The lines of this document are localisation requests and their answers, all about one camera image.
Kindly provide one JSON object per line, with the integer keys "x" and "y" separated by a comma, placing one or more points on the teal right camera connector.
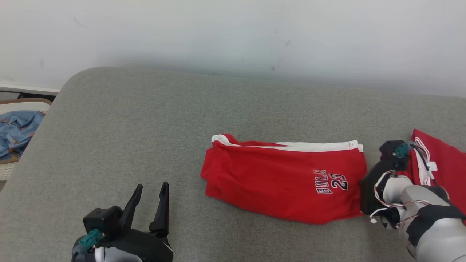
{"x": 401, "y": 150}

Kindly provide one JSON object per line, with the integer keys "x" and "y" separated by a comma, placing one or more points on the teal left camera connector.
{"x": 91, "y": 238}

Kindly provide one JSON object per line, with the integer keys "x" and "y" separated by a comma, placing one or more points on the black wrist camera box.
{"x": 103, "y": 218}
{"x": 389, "y": 149}

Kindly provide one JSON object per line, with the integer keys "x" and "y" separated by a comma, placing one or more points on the teal camera connector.
{"x": 91, "y": 238}
{"x": 401, "y": 150}

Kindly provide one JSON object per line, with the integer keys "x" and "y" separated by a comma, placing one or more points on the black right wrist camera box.
{"x": 389, "y": 149}

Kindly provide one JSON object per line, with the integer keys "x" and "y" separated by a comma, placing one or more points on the blue patterned garment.
{"x": 18, "y": 133}

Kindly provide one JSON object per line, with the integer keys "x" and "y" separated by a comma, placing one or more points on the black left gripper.
{"x": 153, "y": 245}

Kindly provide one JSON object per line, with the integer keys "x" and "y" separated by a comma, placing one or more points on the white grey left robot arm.
{"x": 116, "y": 255}

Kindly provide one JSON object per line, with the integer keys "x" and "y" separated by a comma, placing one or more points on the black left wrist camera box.
{"x": 103, "y": 218}

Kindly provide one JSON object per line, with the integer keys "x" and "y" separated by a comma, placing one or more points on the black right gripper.
{"x": 367, "y": 193}

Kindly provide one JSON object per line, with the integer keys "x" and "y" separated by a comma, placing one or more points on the red shorts with white band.
{"x": 262, "y": 178}

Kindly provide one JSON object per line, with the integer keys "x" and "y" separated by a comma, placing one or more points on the white woven laundry basket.
{"x": 7, "y": 173}

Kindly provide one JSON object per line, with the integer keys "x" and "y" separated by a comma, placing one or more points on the red Bulls 23 jersey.
{"x": 447, "y": 163}

